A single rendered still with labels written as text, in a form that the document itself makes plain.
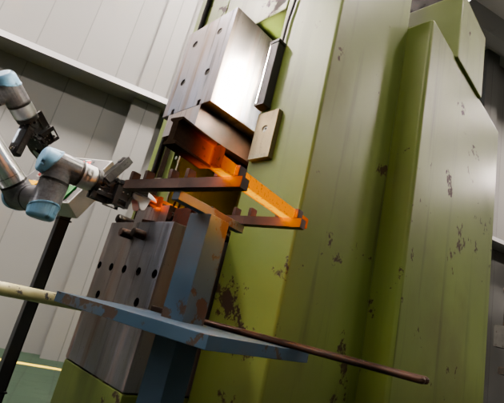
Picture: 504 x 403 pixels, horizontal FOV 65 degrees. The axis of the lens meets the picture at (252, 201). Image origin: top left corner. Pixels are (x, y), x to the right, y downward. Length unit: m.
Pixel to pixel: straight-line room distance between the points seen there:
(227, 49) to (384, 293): 0.99
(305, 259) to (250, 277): 0.16
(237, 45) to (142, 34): 3.52
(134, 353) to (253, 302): 0.33
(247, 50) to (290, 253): 0.82
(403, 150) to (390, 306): 0.55
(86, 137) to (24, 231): 1.08
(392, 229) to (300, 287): 0.47
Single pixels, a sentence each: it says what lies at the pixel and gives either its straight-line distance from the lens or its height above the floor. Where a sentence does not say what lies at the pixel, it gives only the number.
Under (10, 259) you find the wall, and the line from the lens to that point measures 4.22.
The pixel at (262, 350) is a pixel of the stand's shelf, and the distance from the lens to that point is 0.67.
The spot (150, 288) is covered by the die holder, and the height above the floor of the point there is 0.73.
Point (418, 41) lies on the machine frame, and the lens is 1.81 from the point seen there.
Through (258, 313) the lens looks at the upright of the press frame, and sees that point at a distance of 1.07.
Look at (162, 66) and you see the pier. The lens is 4.67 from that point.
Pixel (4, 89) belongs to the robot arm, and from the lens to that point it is 1.51.
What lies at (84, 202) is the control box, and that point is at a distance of 1.67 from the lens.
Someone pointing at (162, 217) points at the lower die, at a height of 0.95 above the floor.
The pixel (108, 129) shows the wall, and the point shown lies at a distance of 4.45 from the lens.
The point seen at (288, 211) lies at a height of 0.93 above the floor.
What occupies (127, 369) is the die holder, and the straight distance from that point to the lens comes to 1.12.
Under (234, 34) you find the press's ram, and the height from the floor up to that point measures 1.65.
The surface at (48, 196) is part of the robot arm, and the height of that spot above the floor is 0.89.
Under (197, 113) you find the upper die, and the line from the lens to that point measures 1.40.
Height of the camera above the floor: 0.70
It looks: 16 degrees up
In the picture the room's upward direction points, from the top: 14 degrees clockwise
